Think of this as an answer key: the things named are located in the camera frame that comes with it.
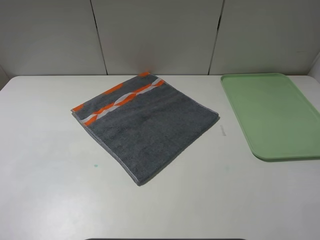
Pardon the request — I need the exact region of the grey towel with orange stripes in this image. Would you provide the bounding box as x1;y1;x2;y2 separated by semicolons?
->
71;72;220;186

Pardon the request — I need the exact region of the green plastic tray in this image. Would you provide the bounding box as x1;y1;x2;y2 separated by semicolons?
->
220;73;320;162

